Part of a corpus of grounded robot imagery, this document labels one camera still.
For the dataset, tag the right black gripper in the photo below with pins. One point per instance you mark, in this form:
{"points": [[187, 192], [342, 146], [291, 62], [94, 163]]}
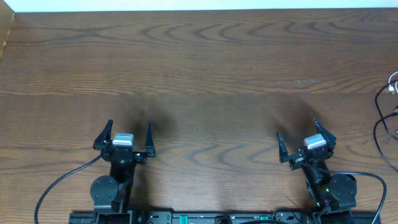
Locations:
{"points": [[296, 159]]}

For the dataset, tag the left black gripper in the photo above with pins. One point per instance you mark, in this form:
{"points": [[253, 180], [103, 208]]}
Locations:
{"points": [[141, 159]]}

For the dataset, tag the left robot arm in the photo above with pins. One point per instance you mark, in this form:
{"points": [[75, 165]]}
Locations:
{"points": [[111, 193]]}

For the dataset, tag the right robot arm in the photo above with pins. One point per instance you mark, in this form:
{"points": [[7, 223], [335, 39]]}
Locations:
{"points": [[333, 193]]}

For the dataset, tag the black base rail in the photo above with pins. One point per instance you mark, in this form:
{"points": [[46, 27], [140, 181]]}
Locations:
{"points": [[162, 217]]}

